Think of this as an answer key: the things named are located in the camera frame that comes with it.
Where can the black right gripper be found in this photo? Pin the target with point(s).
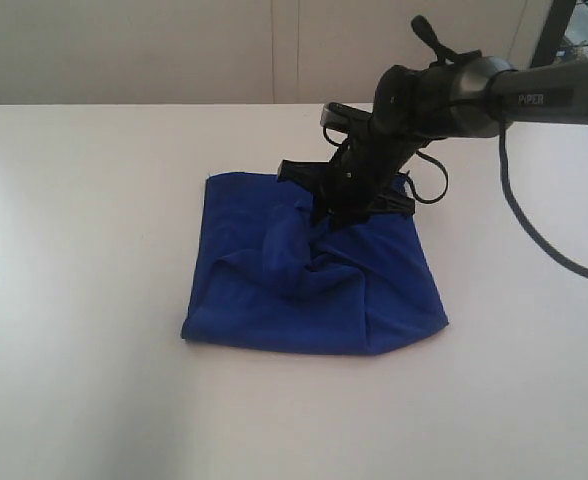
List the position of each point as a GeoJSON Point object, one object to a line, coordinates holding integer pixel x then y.
{"type": "Point", "coordinates": [358, 181]}

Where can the blue towel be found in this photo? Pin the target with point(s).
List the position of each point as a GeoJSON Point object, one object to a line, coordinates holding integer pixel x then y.
{"type": "Point", "coordinates": [267, 279]}

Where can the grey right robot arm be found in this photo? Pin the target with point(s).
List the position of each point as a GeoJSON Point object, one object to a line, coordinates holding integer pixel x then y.
{"type": "Point", "coordinates": [487, 96]}

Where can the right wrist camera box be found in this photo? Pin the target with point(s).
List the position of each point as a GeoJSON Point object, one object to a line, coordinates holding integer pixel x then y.
{"type": "Point", "coordinates": [345, 119]}

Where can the black window frame post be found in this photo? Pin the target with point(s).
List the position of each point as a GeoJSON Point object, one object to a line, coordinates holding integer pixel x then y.
{"type": "Point", "coordinates": [552, 32]}

